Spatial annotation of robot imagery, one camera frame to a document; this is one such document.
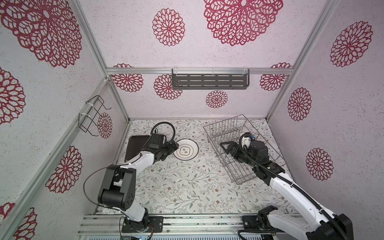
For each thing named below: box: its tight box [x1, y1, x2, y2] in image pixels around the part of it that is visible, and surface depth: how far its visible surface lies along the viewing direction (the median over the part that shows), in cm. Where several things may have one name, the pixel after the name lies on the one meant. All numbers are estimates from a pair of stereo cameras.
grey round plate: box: [173, 138, 199, 161], surface depth 105 cm
